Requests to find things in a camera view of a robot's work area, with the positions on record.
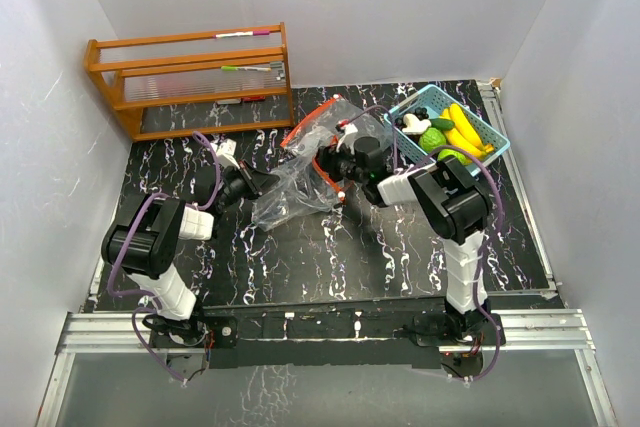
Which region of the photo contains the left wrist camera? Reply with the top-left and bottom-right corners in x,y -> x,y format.
214,139 -> 239,169

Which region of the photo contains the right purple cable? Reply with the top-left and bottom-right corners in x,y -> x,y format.
344,105 -> 504,383

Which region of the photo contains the aluminium frame rail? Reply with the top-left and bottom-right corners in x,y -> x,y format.
56,309 -> 595,353

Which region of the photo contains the white fake garlic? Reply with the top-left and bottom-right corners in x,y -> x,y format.
402,113 -> 431,136

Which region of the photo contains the purple cable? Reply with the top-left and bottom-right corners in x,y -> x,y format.
344,105 -> 504,383
105,130 -> 224,383

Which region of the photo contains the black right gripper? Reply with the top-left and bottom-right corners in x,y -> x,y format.
299,140 -> 367,187

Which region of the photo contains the clear bag with green food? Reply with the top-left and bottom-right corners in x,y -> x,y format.
251,149 -> 351,231

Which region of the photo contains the green fake cucumber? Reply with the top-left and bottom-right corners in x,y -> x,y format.
430,118 -> 455,132

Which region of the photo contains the dark fake grape bunch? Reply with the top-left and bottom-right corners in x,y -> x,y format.
395,107 -> 430,131

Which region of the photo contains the orange wooden rack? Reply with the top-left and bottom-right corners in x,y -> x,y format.
83,23 -> 297,142

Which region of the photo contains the light blue plastic basket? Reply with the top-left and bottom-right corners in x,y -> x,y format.
384,85 -> 510,166

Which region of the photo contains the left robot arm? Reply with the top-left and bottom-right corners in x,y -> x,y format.
101,161 -> 278,346

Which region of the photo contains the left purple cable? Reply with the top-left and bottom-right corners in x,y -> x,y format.
105,130 -> 224,383

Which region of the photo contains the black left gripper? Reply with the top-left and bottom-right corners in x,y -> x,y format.
216,160 -> 281,213

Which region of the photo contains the yellow fake banana bunch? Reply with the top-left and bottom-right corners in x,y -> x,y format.
441,103 -> 495,160

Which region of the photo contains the green fake lime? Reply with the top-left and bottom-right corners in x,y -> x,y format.
437,148 -> 473,166
418,127 -> 447,153

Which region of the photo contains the clear zip bag red seal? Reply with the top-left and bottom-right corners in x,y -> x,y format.
280,94 -> 392,158

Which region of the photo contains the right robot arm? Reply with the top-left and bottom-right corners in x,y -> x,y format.
314,137 -> 502,353

